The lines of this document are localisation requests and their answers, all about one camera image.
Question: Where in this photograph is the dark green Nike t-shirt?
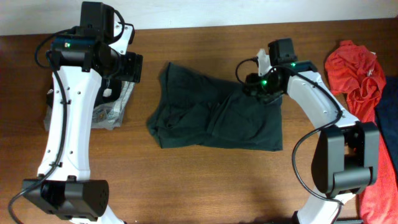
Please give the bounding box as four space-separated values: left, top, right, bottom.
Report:
147 63 283 151

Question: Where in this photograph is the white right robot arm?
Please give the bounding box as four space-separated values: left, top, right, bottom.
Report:
243 38 379 224

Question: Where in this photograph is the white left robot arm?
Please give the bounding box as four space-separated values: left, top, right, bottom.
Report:
21 1 143 223

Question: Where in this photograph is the black folded garment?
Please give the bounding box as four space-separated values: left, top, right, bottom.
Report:
46 79 122 108

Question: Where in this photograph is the grey folded garment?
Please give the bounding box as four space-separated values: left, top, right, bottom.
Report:
43 81 135 131

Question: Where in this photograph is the red shirt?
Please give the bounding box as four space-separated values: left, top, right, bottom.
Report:
324 39 398 224

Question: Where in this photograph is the navy blue garment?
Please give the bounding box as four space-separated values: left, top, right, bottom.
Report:
376 77 398 173

